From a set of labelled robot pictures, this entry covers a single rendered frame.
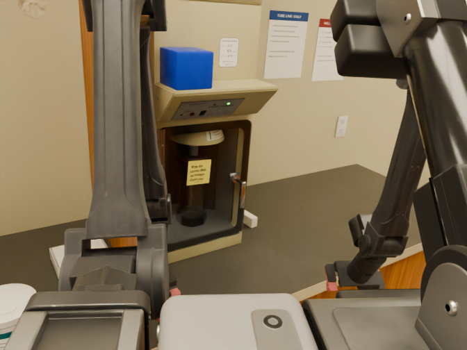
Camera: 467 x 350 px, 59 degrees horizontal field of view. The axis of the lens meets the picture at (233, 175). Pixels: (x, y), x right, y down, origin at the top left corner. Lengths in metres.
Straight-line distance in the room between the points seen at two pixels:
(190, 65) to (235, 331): 0.81
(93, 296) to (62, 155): 1.24
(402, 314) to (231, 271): 1.04
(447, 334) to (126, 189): 0.31
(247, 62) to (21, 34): 0.68
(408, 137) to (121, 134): 0.54
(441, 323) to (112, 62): 0.38
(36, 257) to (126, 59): 1.04
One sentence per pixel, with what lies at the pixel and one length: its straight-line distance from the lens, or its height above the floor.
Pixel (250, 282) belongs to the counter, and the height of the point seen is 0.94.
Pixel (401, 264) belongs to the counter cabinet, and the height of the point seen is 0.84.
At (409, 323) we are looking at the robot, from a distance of 0.31.
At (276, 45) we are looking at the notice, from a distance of 1.83.
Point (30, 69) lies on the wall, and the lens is 1.46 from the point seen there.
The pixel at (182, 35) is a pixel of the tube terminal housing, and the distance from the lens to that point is 1.11.
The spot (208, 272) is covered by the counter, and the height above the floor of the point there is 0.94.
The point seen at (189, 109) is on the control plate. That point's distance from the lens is 1.08.
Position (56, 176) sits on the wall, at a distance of 1.57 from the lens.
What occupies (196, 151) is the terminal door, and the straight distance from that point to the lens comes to 1.19.
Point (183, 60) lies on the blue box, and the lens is 1.00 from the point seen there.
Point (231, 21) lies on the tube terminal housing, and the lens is 1.18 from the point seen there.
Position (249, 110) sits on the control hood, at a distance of 1.21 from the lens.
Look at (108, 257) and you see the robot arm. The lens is 0.42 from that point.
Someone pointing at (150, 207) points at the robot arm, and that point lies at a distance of 0.78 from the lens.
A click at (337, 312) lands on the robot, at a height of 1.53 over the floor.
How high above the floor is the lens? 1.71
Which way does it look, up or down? 23 degrees down
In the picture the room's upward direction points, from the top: 4 degrees clockwise
